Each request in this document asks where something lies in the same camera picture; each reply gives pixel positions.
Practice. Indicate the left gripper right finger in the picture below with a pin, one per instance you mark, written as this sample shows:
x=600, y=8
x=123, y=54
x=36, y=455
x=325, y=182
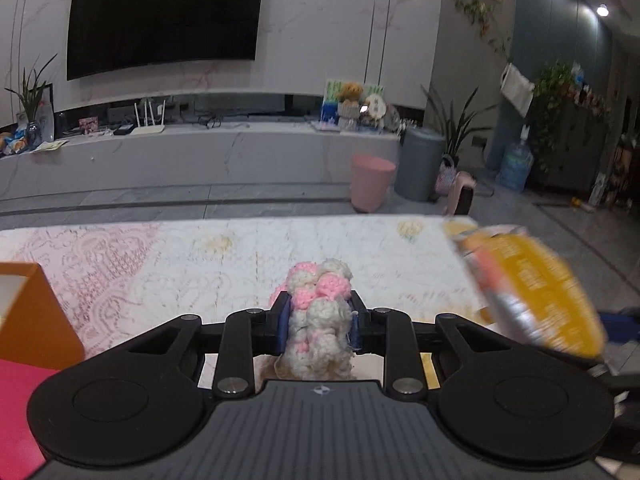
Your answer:
x=497, y=399

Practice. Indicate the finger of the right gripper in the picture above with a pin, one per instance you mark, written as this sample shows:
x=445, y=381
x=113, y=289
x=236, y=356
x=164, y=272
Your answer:
x=621, y=327

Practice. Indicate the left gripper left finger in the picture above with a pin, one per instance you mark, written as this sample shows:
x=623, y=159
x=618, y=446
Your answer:
x=147, y=397

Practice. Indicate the yellow orange snack packet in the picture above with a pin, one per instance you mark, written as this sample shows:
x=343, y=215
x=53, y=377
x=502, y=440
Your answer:
x=533, y=296

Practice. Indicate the pink white knitted pouch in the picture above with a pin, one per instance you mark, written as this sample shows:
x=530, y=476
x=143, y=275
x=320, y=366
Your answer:
x=319, y=322

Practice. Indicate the white pink lace tablecloth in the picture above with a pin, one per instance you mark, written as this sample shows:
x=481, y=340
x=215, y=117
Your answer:
x=115, y=281

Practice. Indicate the orange storage box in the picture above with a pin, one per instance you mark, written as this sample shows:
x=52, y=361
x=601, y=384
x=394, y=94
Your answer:
x=34, y=328

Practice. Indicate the red box lid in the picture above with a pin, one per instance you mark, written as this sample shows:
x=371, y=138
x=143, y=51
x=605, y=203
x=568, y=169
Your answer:
x=20, y=453

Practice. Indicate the blue water jug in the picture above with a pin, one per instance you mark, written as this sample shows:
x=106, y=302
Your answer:
x=516, y=163

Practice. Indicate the pink small heater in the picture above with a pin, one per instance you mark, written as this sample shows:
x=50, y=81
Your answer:
x=455, y=186

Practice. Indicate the grey marble TV console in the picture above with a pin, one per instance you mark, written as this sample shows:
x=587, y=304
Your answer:
x=234, y=138

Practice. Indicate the floor potted green plant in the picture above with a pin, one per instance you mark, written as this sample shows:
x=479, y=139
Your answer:
x=453, y=125

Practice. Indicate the grey waste bin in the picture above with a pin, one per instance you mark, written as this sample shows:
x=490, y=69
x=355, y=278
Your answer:
x=418, y=166

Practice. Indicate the white wifi router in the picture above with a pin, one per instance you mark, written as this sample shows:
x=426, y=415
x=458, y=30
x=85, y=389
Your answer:
x=150, y=118

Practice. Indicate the pink waste bin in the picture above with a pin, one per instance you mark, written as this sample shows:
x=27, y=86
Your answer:
x=371, y=177

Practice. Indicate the green plant glass vase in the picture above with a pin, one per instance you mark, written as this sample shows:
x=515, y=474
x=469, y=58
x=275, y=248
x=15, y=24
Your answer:
x=30, y=93

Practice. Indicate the plush toys pile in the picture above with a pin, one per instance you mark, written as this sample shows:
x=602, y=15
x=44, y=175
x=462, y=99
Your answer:
x=350, y=106

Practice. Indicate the black wall television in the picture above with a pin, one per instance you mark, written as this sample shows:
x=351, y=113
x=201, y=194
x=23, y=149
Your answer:
x=108, y=35

